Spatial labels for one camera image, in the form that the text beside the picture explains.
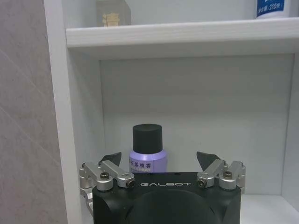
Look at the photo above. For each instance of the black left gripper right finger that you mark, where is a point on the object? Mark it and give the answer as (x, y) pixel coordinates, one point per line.
(217, 169)

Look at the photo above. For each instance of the white bottle with blue label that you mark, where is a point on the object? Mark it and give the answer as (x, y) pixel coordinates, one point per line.
(276, 8)

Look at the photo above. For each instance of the white wooden cabinet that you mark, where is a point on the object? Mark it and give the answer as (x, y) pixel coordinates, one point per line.
(177, 93)

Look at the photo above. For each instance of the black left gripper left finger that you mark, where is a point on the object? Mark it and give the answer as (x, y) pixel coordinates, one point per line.
(109, 171)

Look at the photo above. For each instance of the purple bottle with black cap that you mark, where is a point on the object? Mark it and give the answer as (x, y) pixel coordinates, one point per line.
(148, 151)

